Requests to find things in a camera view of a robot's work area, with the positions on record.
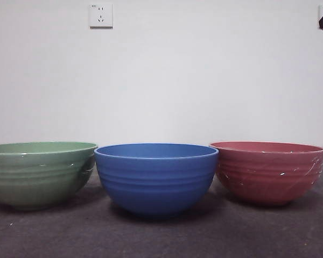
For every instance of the blue ribbed bowl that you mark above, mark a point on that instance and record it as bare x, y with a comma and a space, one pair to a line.
156, 185

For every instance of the green ribbed bowl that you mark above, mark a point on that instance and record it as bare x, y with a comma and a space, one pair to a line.
37, 177

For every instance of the red ribbed bowl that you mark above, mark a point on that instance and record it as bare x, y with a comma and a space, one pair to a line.
266, 177

